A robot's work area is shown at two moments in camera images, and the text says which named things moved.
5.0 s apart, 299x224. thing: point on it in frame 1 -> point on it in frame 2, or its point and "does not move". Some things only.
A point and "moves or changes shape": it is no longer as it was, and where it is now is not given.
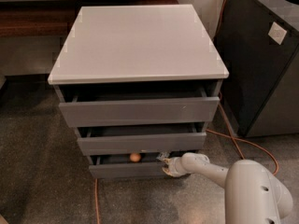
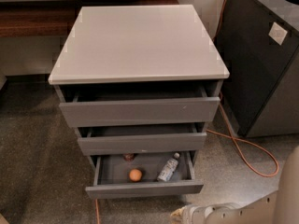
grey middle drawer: (140, 139) does not move
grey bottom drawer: (121, 166) moves or changes shape
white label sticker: (277, 33) does not move
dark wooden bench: (57, 17) does not move
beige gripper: (177, 166) -> (189, 214)
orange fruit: (135, 157) -> (135, 175)
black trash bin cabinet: (258, 35) does not move
